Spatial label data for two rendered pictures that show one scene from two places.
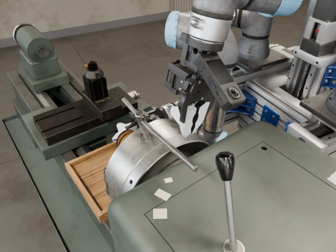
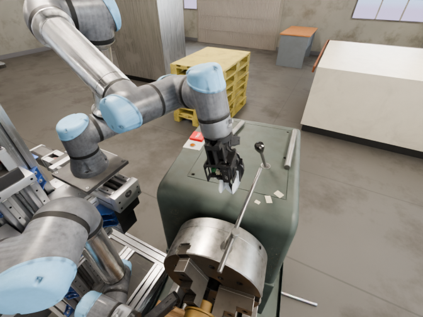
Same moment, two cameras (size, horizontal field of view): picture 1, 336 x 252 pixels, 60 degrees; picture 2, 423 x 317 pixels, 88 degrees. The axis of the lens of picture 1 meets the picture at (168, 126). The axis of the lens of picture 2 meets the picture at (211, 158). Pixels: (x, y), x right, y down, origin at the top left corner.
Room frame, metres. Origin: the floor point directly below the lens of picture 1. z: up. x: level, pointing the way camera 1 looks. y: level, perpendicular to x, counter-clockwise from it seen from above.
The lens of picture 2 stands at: (0.79, 0.29, 1.80)
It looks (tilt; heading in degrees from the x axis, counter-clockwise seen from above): 39 degrees down; 235
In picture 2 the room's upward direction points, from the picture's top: 1 degrees clockwise
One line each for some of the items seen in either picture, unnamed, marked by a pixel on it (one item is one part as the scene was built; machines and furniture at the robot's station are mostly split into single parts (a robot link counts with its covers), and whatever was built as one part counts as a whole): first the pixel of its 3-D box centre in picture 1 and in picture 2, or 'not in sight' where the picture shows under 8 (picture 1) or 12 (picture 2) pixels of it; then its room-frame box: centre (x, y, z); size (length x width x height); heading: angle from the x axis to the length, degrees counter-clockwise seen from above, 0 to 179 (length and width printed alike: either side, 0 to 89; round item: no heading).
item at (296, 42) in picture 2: not in sight; (296, 46); (-5.31, -4.07, 0.40); 1.54 x 0.77 x 0.80; 28
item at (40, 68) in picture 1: (37, 55); not in sight; (1.55, 0.74, 1.01); 0.30 x 0.20 x 0.29; 37
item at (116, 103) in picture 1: (101, 102); not in sight; (1.09, 0.30, 1.00); 0.20 x 0.10 x 0.05; 37
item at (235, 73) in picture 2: not in sight; (212, 85); (-1.31, -2.68, 0.45); 1.28 x 0.88 x 0.91; 28
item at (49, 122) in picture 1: (87, 112); not in sight; (1.07, 0.37, 0.95); 0.43 x 0.18 x 0.04; 127
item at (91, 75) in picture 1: (93, 72); not in sight; (1.11, 0.32, 1.14); 0.08 x 0.08 x 0.03
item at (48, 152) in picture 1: (88, 115); not in sight; (1.13, 0.38, 0.90); 0.53 x 0.30 x 0.06; 127
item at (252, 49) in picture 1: (254, 42); not in sight; (1.24, -0.38, 1.21); 0.15 x 0.15 x 0.10
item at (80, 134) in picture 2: not in sight; (78, 133); (0.80, -0.61, 1.33); 0.13 x 0.12 x 0.14; 14
